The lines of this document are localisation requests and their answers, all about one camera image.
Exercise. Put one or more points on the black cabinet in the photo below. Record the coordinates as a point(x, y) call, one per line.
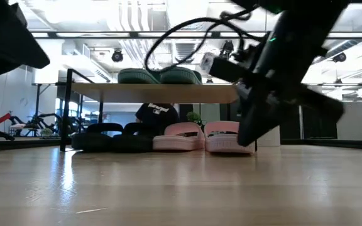
point(319, 128)

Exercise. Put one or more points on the wooden shelf with black legs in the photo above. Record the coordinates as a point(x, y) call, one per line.
point(156, 93)

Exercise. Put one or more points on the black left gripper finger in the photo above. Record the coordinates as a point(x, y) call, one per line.
point(31, 58)

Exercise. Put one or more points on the black machine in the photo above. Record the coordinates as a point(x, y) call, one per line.
point(38, 120)

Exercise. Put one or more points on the black metal rig frame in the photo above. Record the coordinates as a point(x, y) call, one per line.
point(51, 34)

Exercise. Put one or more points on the person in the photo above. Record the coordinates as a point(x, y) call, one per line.
point(157, 114)

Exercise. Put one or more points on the black slide sandal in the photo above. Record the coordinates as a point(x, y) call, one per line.
point(134, 142)
point(93, 142)

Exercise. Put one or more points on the black ceiling spotlight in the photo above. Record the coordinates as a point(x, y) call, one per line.
point(339, 57)
point(227, 48)
point(117, 56)

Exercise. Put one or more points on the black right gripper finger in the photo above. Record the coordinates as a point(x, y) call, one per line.
point(322, 105)
point(258, 122)

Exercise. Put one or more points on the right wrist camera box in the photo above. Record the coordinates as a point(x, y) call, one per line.
point(228, 69)

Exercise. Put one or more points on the pink slide sandal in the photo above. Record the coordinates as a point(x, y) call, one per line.
point(223, 141)
point(178, 141)

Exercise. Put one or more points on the red equipment part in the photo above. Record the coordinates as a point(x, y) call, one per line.
point(0, 119)

